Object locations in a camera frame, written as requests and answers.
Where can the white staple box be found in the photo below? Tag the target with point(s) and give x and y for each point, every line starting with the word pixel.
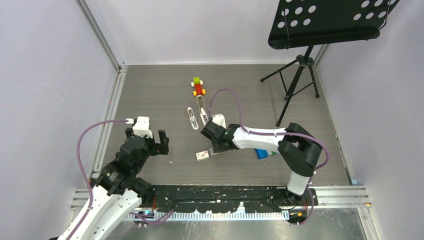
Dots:
pixel 203 155

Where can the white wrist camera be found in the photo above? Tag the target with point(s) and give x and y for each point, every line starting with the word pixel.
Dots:
pixel 140 126
pixel 219 120

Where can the black music stand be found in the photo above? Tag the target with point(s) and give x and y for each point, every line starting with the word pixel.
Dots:
pixel 308 23

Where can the red green toy brick car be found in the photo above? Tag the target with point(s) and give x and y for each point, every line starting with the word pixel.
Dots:
pixel 197 85

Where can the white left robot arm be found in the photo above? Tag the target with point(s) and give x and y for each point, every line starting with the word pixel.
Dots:
pixel 118 190

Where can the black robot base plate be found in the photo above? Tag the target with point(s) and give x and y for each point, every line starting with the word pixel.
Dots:
pixel 220 199

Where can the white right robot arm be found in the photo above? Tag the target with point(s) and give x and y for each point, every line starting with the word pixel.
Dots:
pixel 298 148

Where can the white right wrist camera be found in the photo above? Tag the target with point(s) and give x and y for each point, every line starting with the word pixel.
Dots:
pixel 219 120

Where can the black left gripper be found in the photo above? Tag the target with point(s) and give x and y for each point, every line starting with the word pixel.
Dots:
pixel 164 141

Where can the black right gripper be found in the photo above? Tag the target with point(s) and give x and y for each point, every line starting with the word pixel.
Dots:
pixel 217 148

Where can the blue green white brick block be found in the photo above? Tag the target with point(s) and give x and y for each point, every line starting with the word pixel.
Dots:
pixel 263 154

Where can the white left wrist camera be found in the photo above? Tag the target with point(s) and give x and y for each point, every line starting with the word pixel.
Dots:
pixel 140 126

